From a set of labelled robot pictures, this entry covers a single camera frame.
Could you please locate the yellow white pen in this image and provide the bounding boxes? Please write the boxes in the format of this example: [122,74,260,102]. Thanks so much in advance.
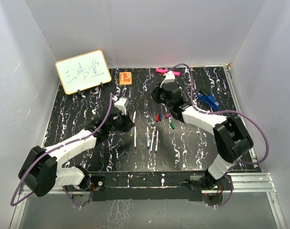
[130,111,136,137]

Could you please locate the red white pen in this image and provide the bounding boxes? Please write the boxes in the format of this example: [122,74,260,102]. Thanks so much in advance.
[134,126,136,149]

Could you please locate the blue white pen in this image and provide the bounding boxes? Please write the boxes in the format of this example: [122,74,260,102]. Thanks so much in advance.
[146,126,150,149]

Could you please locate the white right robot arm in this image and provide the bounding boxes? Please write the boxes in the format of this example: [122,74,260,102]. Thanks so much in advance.
[150,83,254,189]

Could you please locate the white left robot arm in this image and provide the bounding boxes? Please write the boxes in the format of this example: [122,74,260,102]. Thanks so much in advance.
[18,107,134,197]

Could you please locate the purple tipped white pen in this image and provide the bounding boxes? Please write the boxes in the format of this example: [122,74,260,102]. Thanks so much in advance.
[150,130,155,153]

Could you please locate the green tipped white pen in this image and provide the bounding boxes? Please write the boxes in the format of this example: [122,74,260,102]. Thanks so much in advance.
[155,130,159,153]

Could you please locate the pink plastic clip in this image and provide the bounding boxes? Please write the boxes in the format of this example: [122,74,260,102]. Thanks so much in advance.
[155,68,180,76]

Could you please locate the blue plastic clip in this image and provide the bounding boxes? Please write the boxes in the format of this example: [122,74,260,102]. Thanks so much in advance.
[196,89,219,110]

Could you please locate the orange card pack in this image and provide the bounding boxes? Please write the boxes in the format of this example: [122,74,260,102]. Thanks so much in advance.
[119,72,132,85]

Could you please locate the small whiteboard with writing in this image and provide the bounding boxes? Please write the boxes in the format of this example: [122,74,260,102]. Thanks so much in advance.
[55,50,112,95]

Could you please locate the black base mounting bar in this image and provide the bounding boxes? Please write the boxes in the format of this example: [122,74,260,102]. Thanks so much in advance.
[67,171,230,201]

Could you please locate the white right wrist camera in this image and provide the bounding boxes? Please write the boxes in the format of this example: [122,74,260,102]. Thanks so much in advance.
[160,71,175,88]

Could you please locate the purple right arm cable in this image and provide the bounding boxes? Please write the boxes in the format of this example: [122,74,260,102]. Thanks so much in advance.
[166,62,270,207]

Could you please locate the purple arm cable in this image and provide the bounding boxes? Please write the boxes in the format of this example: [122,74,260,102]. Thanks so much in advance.
[166,62,270,207]
[10,92,114,209]

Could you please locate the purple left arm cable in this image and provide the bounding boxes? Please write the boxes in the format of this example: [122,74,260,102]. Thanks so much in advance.
[10,92,114,209]

